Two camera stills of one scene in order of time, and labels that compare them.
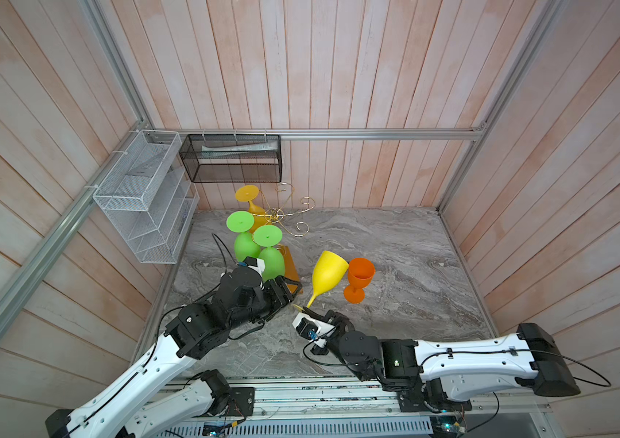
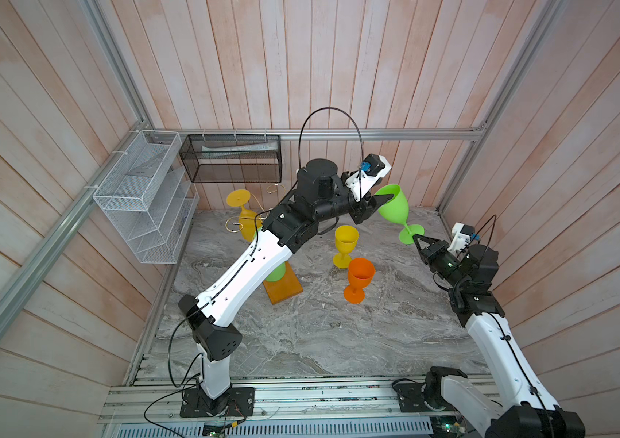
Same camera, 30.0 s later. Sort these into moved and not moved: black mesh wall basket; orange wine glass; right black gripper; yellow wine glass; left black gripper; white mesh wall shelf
Moved: left black gripper; yellow wine glass; right black gripper
Not moved: black mesh wall basket; orange wine glass; white mesh wall shelf
